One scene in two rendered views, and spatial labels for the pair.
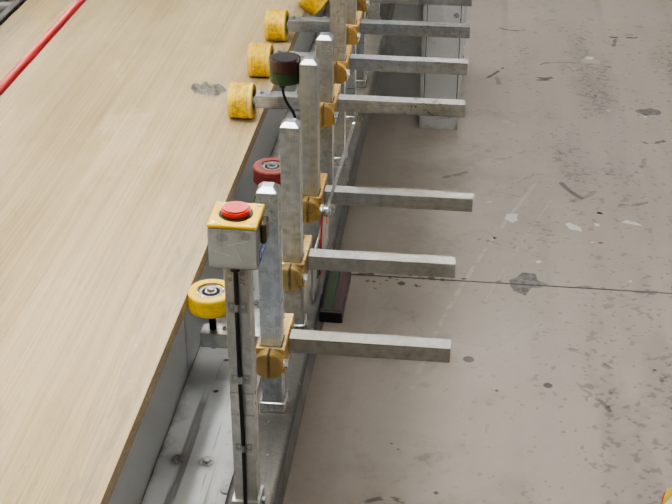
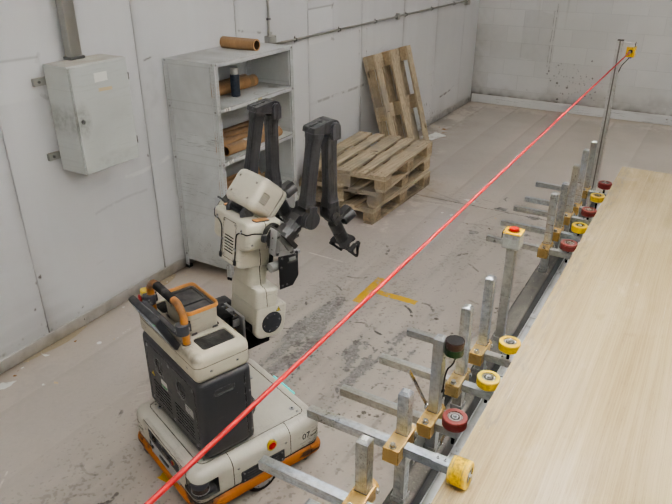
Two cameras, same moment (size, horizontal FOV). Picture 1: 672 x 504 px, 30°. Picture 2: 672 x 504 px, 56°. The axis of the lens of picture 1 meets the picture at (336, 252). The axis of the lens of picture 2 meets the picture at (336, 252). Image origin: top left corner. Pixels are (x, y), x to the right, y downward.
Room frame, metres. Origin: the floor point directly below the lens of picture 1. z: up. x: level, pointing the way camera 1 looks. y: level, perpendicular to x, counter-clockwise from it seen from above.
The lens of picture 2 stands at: (3.93, 0.43, 2.27)
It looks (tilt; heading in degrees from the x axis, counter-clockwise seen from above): 26 degrees down; 204
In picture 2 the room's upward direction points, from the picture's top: straight up
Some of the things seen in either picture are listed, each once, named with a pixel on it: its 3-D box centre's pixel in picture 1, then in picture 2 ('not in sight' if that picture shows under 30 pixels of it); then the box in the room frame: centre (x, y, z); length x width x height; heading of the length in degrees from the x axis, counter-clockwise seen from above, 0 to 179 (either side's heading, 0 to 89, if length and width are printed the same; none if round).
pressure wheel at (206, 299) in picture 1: (212, 316); (508, 352); (1.84, 0.21, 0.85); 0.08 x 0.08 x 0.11
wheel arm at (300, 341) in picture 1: (325, 343); (458, 347); (1.82, 0.02, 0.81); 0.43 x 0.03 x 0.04; 84
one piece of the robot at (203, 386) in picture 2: not in sight; (202, 361); (2.06, -1.05, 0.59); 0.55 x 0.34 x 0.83; 63
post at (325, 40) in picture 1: (325, 137); (402, 454); (2.53, 0.02, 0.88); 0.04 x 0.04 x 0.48; 84
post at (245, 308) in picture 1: (243, 388); (505, 294); (1.53, 0.14, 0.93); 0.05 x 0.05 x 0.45; 84
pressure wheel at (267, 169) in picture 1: (272, 188); (453, 429); (2.33, 0.13, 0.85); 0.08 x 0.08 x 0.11
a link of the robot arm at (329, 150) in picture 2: not in sight; (329, 171); (1.66, -0.61, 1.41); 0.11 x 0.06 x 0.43; 63
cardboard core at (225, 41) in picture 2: not in sight; (239, 43); (-0.09, -2.10, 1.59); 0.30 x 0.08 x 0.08; 84
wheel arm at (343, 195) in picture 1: (367, 197); (397, 410); (2.31, -0.06, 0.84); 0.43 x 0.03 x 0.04; 84
